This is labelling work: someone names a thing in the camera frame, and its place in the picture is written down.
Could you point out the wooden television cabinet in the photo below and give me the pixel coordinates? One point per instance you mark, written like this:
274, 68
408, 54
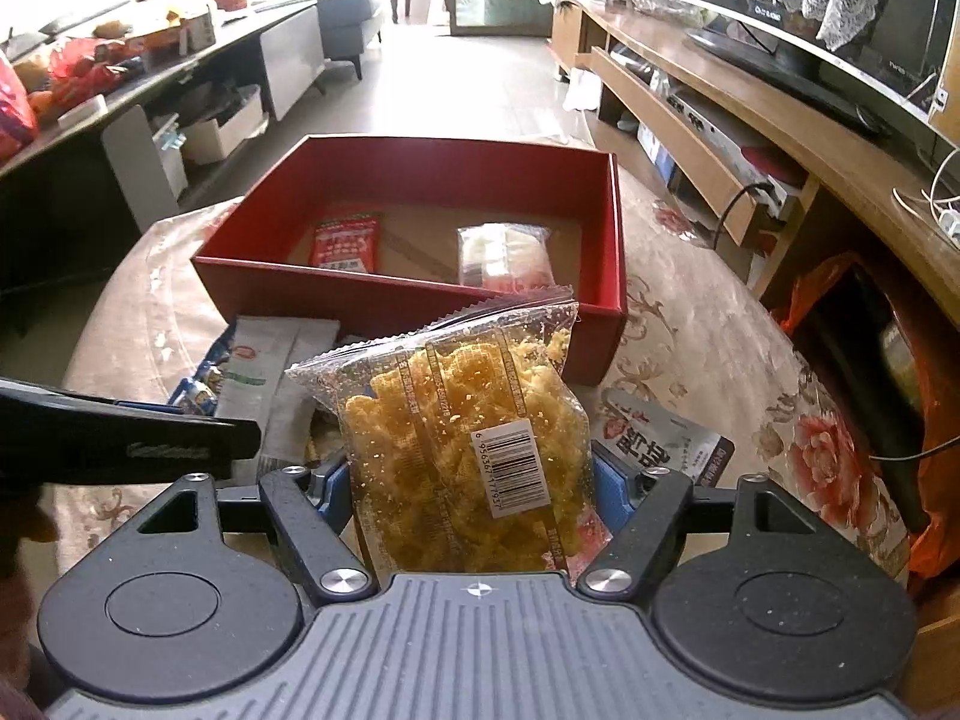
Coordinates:
825, 157

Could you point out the clear bag of yellow snack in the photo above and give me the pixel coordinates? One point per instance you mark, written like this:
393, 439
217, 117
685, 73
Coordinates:
450, 405

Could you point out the red cardboard box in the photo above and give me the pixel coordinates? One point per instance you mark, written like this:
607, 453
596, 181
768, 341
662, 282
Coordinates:
262, 292

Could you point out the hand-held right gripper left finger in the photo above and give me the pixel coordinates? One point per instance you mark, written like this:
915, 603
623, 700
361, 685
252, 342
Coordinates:
334, 487

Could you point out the black television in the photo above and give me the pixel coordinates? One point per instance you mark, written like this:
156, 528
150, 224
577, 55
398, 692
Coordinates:
825, 52

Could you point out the grey packet with red print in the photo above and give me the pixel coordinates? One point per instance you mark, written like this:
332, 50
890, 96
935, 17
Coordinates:
667, 435

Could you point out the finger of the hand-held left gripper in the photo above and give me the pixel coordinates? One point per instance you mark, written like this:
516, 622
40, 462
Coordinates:
150, 439

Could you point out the grey sofa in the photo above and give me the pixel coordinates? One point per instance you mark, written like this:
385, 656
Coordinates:
349, 26

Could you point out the white power strip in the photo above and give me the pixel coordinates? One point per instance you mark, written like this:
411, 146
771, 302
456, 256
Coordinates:
771, 196

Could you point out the small cardboard box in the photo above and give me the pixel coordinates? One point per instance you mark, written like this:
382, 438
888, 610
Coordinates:
172, 26

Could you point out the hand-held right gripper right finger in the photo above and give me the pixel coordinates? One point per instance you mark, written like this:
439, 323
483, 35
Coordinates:
611, 491

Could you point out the white set-top box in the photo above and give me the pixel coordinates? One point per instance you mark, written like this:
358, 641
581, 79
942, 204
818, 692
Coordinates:
705, 120

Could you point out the red plastic bag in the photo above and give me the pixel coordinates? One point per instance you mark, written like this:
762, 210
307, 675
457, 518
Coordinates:
82, 75

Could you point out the red snack packet green stripe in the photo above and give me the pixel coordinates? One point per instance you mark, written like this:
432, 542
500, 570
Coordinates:
345, 244

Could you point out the white storage box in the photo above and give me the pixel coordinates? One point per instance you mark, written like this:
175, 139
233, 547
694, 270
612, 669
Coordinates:
225, 131

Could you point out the orange plastic bag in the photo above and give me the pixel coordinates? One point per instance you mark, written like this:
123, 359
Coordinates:
937, 405

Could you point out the dark coffee table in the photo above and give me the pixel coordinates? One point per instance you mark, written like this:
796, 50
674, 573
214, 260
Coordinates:
112, 157

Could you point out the clear white snack packet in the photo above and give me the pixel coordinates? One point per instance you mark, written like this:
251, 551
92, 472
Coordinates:
506, 255

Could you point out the white grey snack packet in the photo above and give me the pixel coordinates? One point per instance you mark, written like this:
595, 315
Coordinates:
259, 367
289, 424

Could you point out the blue snack packet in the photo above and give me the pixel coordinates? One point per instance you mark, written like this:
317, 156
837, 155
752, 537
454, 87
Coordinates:
196, 388

